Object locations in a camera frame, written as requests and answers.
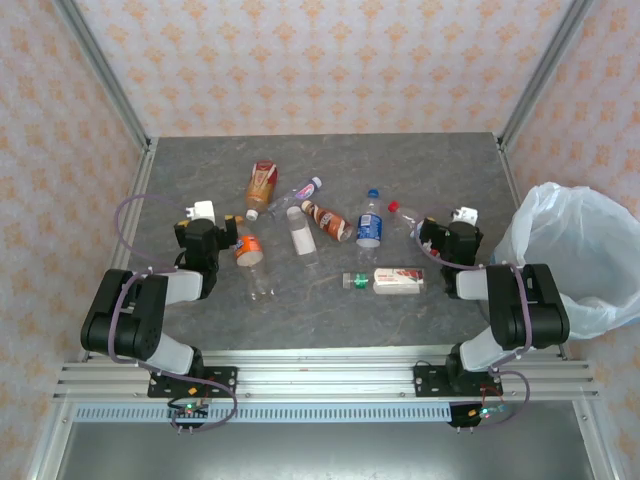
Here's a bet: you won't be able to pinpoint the orange label soda bottle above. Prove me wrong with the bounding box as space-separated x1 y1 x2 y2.
233 215 278 303

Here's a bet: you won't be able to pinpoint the red cap water bottle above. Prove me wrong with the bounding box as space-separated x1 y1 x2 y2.
388 199 441 259

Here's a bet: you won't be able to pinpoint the green cap clear bottle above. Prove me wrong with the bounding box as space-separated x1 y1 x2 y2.
342 267 428 296

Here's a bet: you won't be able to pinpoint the blue label water bottle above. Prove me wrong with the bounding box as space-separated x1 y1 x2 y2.
355 188 384 266

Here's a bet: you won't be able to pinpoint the clear bottle white label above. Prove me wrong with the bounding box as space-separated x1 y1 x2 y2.
285 206 321 269

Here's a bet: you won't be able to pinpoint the clear bottle purple label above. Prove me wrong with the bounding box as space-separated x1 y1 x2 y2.
267 176 324 217

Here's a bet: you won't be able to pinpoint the translucent plastic bin bag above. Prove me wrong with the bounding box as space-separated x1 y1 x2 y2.
492 181 640 342

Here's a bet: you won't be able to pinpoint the brown chocolate drink bottle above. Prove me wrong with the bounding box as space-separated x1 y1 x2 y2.
301 199 354 244

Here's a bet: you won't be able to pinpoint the small circuit board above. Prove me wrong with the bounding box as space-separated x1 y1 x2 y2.
166 398 210 420
467 403 511 420

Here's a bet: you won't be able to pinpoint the grey metal lower panel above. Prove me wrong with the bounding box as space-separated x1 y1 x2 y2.
54 422 599 480

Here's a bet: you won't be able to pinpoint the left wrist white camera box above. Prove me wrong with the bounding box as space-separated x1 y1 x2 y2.
184 200 217 224

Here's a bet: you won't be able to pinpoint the grey slotted cable duct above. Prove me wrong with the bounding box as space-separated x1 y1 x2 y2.
73 403 454 425

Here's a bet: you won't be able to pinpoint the aluminium upright frame post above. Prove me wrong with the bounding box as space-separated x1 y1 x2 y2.
52 0 152 154
498 0 597 151

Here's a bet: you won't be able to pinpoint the aluminium lower frame bar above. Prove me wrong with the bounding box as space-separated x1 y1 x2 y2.
572 399 619 480
24 402 76 480

